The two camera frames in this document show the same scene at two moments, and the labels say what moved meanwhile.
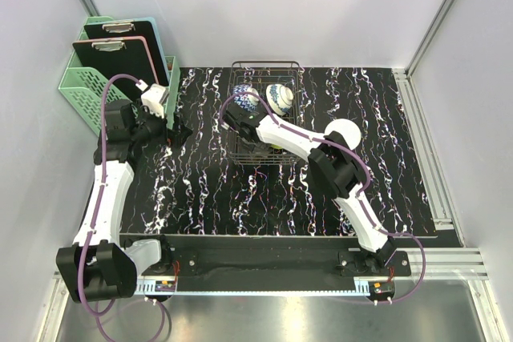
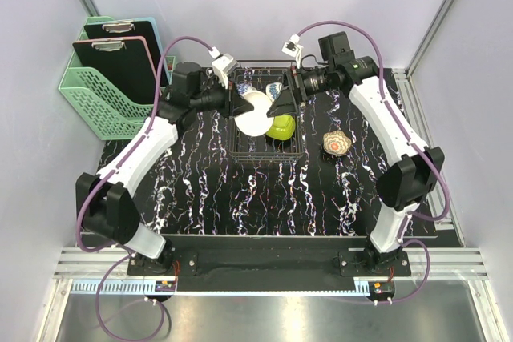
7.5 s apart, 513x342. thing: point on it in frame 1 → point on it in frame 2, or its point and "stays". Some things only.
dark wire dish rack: [260, 76] stays
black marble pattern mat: [194, 188] stays
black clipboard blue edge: [146, 27] stays
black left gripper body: [159, 132] → [211, 98]
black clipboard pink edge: [130, 56] stays
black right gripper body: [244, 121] → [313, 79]
